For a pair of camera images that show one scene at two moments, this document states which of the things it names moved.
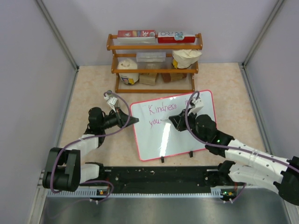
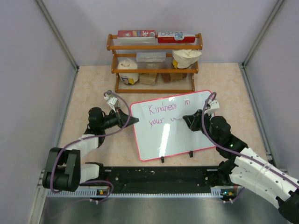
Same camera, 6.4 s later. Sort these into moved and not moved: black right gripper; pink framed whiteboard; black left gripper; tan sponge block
Moved: black right gripper
Not moved: pink framed whiteboard; tan sponge block; black left gripper
